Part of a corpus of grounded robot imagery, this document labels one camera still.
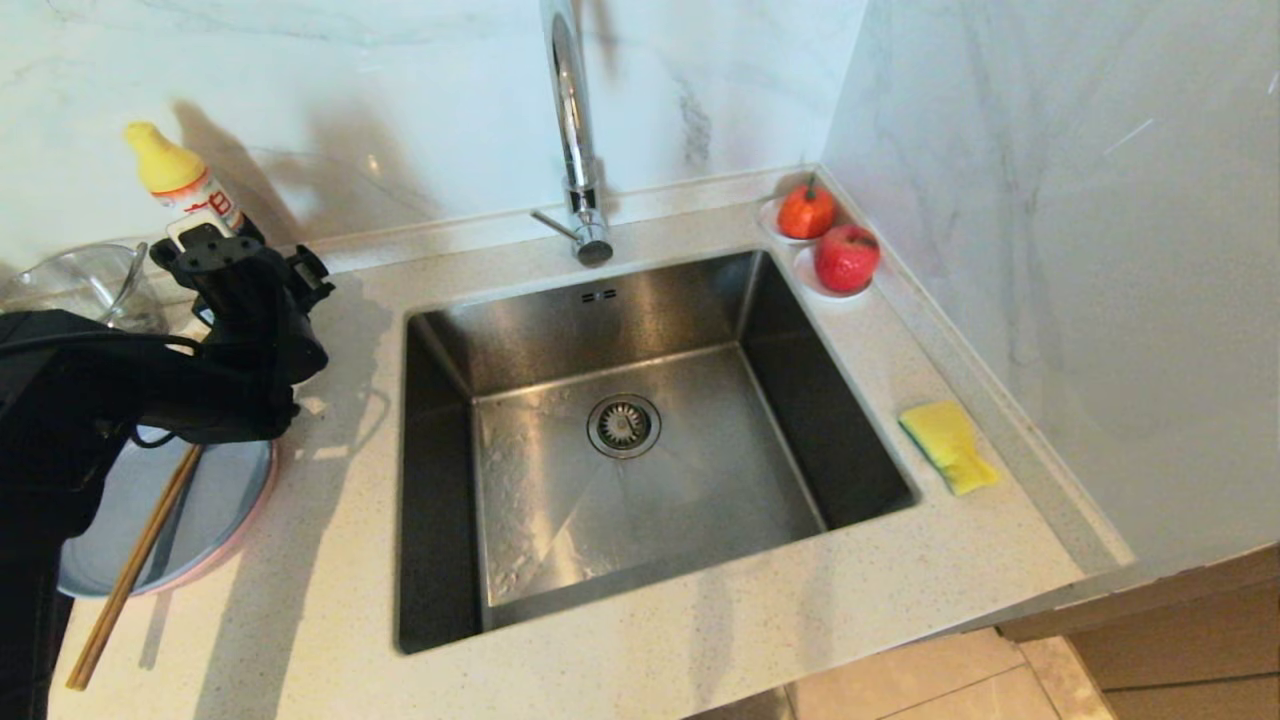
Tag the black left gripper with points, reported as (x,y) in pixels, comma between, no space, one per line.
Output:
(240,275)

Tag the orange dish soap bottle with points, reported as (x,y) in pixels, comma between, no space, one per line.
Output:
(175,170)

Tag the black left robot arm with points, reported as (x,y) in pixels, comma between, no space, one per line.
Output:
(60,400)

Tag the stainless steel sink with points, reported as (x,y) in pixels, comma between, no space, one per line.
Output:
(700,430)

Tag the yellow green sponge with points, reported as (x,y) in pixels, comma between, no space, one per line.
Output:
(945,440)

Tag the clear glass bowl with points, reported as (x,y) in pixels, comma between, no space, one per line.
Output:
(70,285)

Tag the light blue plate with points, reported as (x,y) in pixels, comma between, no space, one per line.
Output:
(215,500)

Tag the pink plate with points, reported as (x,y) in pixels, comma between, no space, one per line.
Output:
(255,515)

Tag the chrome faucet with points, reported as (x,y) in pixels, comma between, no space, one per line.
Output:
(578,130)

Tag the metal drain strainer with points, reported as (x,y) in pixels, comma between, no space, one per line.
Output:
(624,426)

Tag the small white dish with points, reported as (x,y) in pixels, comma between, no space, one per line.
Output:
(808,285)
(768,228)

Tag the orange toy pumpkin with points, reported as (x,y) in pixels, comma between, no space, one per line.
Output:
(806,213)

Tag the red toy apple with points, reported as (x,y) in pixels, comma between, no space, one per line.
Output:
(845,260)

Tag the wooden cabinet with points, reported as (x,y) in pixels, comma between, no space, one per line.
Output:
(1180,640)

